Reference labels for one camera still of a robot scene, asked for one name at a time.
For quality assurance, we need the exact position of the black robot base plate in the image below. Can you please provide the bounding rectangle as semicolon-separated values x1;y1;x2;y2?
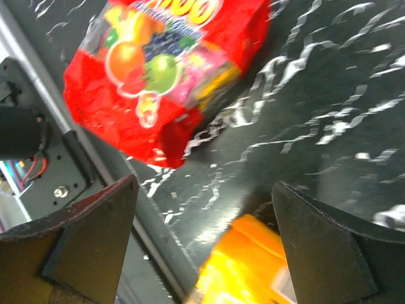
1;57;95;220

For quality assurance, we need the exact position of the orange candy bag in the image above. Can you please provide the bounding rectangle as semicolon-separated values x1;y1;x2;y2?
186;215;297;304

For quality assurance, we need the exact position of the red candy bag left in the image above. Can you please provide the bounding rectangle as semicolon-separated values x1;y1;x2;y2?
64;1;270;168

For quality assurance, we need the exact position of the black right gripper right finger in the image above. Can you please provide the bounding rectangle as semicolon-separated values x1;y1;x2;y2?
272;181;404;303

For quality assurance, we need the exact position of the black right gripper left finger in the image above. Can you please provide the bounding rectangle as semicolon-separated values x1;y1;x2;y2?
1;175;139;303

